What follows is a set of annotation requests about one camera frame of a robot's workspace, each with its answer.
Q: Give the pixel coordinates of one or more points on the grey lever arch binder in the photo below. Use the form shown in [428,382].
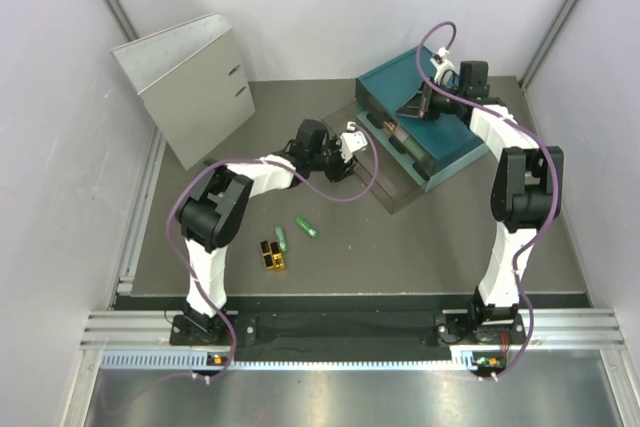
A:
[192,83]

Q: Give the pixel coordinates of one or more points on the gold makeup palette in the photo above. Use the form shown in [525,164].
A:
[272,256]

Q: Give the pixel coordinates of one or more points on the teal drawer cabinet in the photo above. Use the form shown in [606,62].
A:
[410,120]

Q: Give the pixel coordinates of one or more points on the mint green white tube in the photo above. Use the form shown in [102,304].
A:
[414,149]

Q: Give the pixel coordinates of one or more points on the grey slotted cable duct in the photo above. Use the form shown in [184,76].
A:
[203,360]

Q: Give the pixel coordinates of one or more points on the black mounting base plate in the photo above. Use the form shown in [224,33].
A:
[338,332]

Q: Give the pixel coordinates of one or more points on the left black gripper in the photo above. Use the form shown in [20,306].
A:
[344,169]

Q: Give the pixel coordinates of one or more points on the aluminium frame rail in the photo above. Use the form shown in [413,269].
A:
[572,329]

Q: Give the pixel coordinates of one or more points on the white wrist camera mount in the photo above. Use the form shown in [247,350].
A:
[352,140]
[444,67]

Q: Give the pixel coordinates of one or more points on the clear acrylic drawer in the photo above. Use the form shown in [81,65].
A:
[397,184]

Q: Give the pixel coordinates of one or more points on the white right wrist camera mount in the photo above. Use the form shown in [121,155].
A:
[444,67]

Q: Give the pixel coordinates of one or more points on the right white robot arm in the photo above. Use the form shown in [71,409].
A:
[526,193]

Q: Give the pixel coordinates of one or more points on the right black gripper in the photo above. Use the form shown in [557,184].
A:
[425,106]

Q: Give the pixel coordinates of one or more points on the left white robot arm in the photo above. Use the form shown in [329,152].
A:
[211,209]

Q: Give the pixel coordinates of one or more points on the gold drawer knob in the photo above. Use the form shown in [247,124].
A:
[390,127]

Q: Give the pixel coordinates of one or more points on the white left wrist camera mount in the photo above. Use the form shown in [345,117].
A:
[352,140]

